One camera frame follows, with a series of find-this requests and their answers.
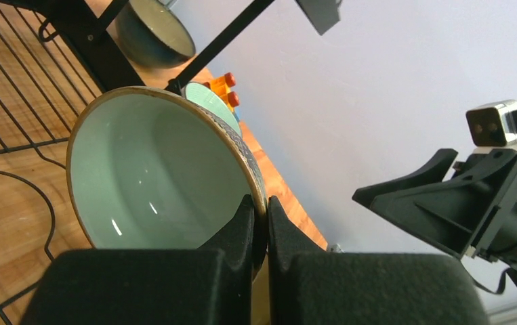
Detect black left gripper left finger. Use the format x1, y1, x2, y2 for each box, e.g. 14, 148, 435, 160
21, 196, 255, 324

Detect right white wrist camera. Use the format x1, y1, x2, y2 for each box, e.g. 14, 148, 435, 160
466, 100, 517, 154

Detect orange blue toy blocks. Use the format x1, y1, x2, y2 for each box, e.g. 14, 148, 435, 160
203, 72, 240, 121

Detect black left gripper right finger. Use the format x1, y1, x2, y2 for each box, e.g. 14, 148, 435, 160
268, 196, 489, 324

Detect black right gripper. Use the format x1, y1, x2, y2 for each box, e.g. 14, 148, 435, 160
352, 148, 517, 286

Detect pale green ribbed bowl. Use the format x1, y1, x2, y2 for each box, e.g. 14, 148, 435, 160
184, 82, 242, 136

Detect dark blue glazed bowl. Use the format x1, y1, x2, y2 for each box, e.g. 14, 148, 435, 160
115, 0, 197, 68

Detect black wire dish rack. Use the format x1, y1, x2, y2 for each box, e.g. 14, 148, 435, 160
0, 1, 270, 324

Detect green floral bowl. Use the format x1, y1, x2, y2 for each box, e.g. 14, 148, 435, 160
66, 86, 268, 270

